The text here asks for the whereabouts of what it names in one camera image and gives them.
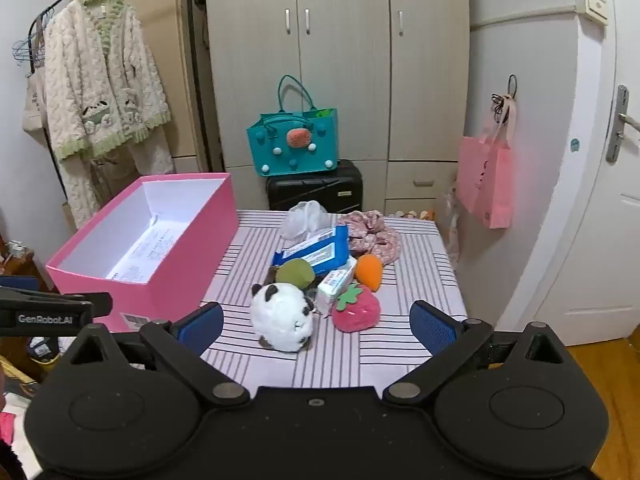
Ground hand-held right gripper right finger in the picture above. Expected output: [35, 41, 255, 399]
[382, 301, 573, 408]

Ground blue wipes pack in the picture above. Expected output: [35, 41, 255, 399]
[271, 225, 350, 274]

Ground fluffy white pajama pants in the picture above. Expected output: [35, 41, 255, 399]
[60, 125, 177, 232]

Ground beige hanging garment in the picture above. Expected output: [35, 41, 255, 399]
[22, 66, 51, 134]

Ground white wipes packet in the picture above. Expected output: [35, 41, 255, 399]
[316, 256, 358, 312]

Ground clear plastic bag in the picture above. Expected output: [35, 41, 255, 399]
[442, 184, 461, 262]

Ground black cord on hook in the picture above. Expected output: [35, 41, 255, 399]
[491, 74, 519, 124]

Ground black suitcase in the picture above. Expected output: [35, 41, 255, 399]
[266, 160, 364, 212]

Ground metal door handle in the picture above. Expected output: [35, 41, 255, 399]
[605, 85, 640, 164]

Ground pink tote bag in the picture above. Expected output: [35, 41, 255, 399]
[457, 95, 516, 230]

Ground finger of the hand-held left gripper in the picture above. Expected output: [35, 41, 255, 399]
[0, 275, 40, 292]
[0, 286, 95, 312]

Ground panda plush toy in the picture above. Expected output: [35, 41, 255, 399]
[250, 282, 319, 354]

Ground wire clothes hangers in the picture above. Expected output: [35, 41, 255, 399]
[12, 34, 47, 69]

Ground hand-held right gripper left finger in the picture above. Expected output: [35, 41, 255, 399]
[60, 301, 251, 408]

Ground white wall switch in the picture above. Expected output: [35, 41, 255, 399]
[573, 0, 610, 26]

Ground fluffy white green robe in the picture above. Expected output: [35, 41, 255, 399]
[44, 0, 174, 162]

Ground green plush toy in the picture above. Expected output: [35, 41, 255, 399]
[267, 258, 317, 289]

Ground white plastic bag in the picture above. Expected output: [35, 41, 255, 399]
[281, 200, 332, 240]

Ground beige wardrobe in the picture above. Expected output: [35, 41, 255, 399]
[204, 0, 472, 221]

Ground pink floral scrunchie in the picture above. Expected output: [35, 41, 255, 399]
[336, 210, 402, 264]

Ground red strawberry plush toy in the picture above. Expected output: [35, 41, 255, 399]
[331, 282, 381, 333]

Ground orange egg-shaped toy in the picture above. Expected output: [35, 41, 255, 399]
[354, 254, 384, 292]

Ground teal felt tote bag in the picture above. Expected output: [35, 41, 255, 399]
[246, 75, 340, 177]

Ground pink cardboard box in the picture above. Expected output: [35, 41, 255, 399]
[46, 172, 240, 334]

